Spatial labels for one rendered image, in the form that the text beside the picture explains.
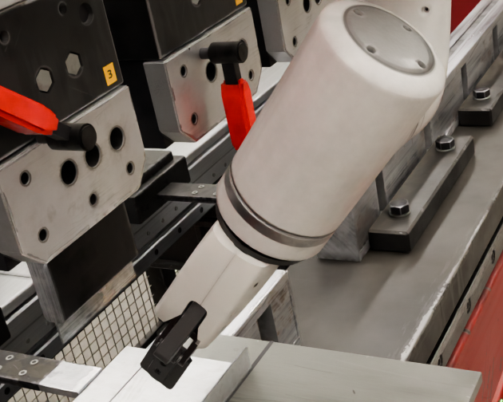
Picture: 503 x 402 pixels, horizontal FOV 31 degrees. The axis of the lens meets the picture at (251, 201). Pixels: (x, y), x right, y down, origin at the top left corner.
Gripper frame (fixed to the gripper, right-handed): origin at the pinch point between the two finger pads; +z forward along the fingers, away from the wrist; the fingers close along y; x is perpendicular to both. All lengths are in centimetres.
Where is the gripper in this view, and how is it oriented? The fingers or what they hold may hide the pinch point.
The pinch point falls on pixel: (184, 340)
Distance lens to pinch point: 73.4
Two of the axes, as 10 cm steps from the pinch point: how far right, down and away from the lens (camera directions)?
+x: 7.9, 6.1, -1.0
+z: -4.2, 6.5, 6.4
